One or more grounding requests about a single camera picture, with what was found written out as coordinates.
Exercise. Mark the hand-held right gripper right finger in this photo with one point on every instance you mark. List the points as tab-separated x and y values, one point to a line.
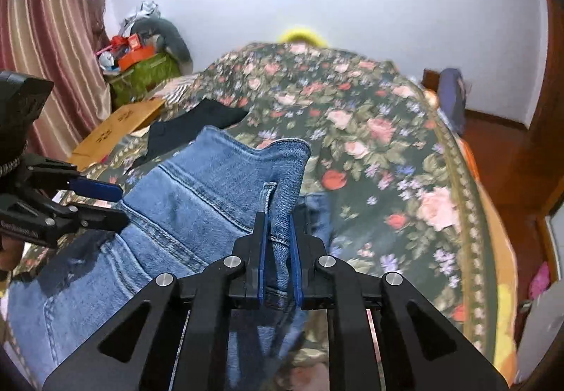
296	259

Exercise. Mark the grey plush toy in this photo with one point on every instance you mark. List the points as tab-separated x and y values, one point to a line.
169	36

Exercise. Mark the striped pink curtain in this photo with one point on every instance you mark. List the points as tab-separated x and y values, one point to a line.
48	43

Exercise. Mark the blue jeans pants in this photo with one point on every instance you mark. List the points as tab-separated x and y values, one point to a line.
198	197

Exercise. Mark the yellow foam tube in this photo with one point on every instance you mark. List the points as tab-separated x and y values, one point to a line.
304	33

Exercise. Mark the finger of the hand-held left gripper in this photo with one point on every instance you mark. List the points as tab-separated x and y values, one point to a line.
97	190
97	218

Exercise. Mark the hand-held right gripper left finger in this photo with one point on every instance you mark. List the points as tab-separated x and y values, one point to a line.
261	250

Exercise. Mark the striped patchwork cloth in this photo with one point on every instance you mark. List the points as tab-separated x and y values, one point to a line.
180	89

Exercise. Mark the orange box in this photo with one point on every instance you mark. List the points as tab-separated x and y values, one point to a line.
139	56

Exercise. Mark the wooden lap desk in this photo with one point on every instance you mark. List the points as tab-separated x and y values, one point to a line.
123	122

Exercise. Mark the grey purple backpack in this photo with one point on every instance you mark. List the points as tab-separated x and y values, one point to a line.
454	100

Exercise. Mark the floral blanket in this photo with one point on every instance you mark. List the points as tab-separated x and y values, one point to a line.
361	131

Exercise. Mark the green storage box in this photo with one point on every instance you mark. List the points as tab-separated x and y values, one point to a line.
145	76

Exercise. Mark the black folded cloth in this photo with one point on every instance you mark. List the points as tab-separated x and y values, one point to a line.
194	127

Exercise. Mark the orange bed sheet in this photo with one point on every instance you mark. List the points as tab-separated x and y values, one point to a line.
498	241

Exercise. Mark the white crumpled cloth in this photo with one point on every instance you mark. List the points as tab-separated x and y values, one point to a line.
141	14

